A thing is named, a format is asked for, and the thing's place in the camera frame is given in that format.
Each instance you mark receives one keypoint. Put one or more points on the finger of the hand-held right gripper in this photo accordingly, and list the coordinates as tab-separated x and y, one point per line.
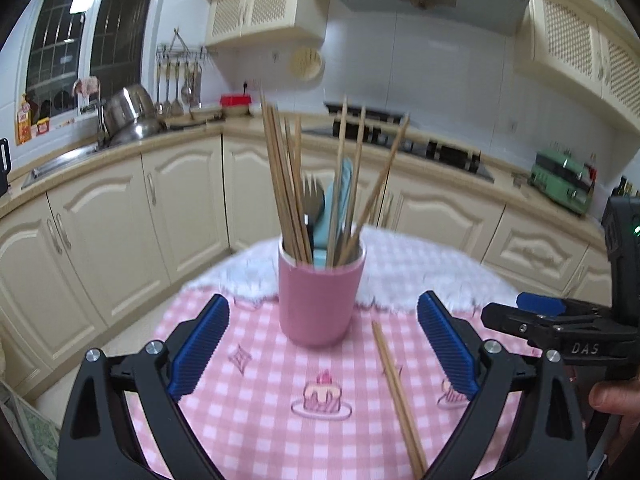
510	317
540	304

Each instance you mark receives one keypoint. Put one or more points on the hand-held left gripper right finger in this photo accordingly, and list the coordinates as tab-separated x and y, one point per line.
447	347

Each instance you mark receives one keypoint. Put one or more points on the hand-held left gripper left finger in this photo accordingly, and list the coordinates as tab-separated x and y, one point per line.
200	345

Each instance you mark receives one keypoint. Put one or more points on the pink cup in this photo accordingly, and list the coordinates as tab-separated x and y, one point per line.
320	305

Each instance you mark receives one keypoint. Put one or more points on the bundle of wooden chopsticks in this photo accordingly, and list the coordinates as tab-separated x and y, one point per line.
286	185

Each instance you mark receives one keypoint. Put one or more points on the person's right hand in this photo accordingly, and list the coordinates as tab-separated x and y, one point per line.
617	399

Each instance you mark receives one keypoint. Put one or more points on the wooden chopstick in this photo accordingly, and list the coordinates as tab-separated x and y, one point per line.
402	400
395	400

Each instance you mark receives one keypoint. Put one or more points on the pink checked tablecloth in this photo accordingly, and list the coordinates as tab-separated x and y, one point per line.
280	385

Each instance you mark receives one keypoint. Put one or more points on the white fluffy table cover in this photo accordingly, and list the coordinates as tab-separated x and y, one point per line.
410	265

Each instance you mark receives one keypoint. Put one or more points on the green electric cooker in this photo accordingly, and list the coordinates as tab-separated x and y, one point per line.
560	180

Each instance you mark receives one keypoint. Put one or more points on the cream base cabinet run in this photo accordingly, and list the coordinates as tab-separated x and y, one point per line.
100	240
450	210

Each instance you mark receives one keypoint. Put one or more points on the black gas cooktop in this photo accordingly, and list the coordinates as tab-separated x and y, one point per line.
450	155

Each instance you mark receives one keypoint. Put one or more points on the metal fork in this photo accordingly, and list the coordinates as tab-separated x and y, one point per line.
315	200

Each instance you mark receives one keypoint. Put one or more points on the patterned floor mat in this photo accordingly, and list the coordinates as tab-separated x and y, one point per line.
30	430

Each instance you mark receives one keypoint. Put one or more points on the steel mixing basin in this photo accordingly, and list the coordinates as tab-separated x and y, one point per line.
140	132

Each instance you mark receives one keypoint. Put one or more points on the steel sink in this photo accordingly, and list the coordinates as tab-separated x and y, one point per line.
55	166

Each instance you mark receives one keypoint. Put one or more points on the chrome faucet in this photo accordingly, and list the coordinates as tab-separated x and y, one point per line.
102	120

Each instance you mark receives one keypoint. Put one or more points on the red lidded container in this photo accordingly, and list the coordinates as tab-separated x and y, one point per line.
236	101

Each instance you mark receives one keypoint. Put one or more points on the cream lattice door cabinet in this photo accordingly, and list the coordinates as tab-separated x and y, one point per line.
565	40
270	7

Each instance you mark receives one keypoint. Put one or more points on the black flat griddle pan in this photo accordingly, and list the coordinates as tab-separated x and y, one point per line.
370	112

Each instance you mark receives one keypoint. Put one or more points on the hanging metal kitchen utensil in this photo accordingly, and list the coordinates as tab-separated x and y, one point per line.
187	87
160	95
196	90
177	97

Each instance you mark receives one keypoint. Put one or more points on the steel stock pot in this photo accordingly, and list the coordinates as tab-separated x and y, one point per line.
130	105

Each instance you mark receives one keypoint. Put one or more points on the black object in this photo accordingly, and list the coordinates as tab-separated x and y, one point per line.
4	165

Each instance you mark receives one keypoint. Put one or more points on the pink rag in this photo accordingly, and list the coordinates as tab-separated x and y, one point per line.
86	86

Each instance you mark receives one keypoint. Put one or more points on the orange oil bottle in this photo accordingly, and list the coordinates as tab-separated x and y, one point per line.
23	122

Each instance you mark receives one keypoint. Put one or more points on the dark kitchen window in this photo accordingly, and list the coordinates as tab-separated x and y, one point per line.
55	35

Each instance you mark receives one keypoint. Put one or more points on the wall outlet with plug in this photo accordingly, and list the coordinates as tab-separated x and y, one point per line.
250	86

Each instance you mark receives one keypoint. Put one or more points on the wall utensil rack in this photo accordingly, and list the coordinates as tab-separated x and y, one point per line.
180	50

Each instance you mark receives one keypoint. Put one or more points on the round cream wall trivet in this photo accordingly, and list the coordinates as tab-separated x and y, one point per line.
307	62

